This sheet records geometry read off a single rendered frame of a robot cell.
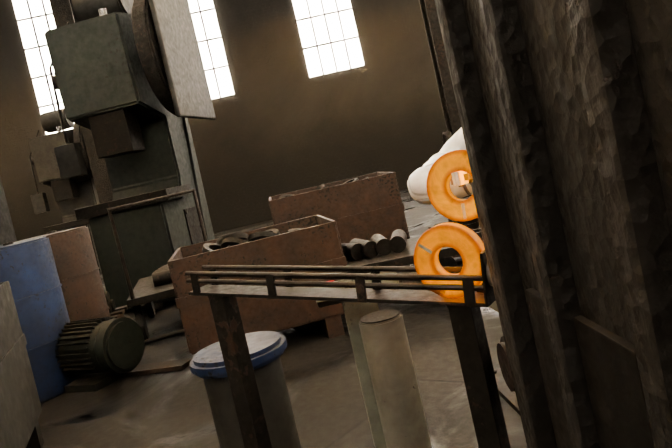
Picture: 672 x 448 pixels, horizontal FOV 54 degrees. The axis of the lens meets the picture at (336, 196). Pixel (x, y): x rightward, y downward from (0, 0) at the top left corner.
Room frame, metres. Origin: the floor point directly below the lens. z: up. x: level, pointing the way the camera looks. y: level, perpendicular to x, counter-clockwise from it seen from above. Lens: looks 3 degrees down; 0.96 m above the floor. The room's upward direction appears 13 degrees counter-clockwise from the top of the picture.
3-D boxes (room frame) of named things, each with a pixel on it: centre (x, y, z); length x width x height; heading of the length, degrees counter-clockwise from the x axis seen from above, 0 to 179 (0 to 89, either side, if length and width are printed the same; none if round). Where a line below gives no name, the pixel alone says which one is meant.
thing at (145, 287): (4.95, 1.33, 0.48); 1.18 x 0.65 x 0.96; 12
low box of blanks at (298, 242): (3.83, 0.54, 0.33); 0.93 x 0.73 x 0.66; 99
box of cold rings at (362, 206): (5.49, 0.04, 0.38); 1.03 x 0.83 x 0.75; 95
